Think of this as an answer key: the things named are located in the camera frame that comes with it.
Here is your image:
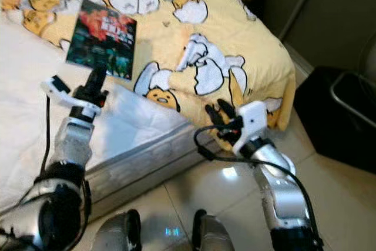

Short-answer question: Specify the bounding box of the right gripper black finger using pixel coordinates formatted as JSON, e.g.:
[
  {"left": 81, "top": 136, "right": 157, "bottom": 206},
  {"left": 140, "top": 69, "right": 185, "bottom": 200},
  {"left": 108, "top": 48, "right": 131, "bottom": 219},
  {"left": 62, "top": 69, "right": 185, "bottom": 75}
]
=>
[
  {"left": 204, "top": 104, "right": 227, "bottom": 129},
  {"left": 216, "top": 99, "right": 239, "bottom": 122}
]

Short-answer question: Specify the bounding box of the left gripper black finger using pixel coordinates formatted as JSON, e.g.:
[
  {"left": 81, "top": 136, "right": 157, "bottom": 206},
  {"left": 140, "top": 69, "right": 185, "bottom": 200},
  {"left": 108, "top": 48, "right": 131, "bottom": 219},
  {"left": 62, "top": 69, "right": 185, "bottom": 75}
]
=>
[{"left": 87, "top": 66, "right": 110, "bottom": 91}]

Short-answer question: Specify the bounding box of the dark red-green cover book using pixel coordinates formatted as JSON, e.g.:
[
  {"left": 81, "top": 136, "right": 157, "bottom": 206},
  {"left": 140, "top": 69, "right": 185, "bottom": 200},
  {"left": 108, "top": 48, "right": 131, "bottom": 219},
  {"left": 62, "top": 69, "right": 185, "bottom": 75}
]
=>
[{"left": 66, "top": 0, "right": 137, "bottom": 81}]

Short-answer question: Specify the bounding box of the yellow egg-cartoon blanket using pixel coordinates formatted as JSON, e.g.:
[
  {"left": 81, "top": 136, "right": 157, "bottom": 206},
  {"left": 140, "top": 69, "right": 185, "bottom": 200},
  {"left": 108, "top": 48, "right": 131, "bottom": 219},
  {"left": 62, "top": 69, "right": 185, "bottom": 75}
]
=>
[{"left": 0, "top": 0, "right": 297, "bottom": 137}]

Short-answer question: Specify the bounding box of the white quilted mattress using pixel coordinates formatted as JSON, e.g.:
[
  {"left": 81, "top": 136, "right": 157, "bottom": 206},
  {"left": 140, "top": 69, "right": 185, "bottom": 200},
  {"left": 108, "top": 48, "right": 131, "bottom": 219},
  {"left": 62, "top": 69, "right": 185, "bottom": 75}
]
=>
[{"left": 0, "top": 22, "right": 212, "bottom": 213}]

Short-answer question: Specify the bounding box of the black storage box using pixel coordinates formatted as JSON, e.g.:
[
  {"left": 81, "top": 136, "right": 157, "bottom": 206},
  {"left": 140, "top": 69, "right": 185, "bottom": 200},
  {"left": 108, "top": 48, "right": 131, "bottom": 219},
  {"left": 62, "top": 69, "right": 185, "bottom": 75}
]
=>
[{"left": 294, "top": 66, "right": 376, "bottom": 175}]

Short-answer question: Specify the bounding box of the silver robot right leg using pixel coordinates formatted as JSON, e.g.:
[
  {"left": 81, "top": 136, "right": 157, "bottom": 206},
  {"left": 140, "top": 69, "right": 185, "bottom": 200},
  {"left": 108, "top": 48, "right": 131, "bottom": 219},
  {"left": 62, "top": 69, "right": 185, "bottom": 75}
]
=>
[{"left": 191, "top": 210, "right": 239, "bottom": 251}]

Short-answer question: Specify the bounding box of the dark wardrobe sliding door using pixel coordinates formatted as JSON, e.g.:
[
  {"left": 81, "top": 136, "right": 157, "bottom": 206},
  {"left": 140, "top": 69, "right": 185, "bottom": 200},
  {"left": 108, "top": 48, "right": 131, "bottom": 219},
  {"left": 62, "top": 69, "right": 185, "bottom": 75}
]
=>
[{"left": 261, "top": 0, "right": 376, "bottom": 69}]

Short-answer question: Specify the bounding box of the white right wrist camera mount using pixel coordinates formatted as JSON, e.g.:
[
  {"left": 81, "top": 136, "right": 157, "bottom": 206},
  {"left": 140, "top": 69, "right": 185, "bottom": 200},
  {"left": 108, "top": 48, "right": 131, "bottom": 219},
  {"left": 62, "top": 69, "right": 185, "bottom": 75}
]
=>
[{"left": 232, "top": 101, "right": 268, "bottom": 155}]

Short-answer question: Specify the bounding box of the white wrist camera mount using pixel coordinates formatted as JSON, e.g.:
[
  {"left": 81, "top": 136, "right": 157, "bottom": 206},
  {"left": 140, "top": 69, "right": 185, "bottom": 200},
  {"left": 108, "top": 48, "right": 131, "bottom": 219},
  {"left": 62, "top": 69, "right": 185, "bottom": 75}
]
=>
[
  {"left": 232, "top": 101, "right": 268, "bottom": 155},
  {"left": 42, "top": 75, "right": 109, "bottom": 118}
]

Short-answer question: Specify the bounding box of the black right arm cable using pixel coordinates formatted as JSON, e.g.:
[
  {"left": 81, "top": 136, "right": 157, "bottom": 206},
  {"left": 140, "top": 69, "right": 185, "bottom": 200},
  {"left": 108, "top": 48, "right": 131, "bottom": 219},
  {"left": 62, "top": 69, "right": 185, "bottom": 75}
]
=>
[{"left": 193, "top": 125, "right": 315, "bottom": 240}]

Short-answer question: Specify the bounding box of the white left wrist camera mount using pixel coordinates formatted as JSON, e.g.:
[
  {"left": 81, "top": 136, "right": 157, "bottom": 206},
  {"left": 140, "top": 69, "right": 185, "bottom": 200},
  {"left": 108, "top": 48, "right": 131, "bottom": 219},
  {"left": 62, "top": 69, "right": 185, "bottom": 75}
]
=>
[{"left": 42, "top": 75, "right": 109, "bottom": 118}]

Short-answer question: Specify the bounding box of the chrome tube frame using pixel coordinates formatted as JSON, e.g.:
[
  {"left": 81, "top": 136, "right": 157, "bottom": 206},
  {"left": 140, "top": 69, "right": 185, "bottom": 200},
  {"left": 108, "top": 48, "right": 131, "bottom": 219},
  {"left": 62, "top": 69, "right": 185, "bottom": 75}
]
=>
[{"left": 329, "top": 72, "right": 376, "bottom": 128}]

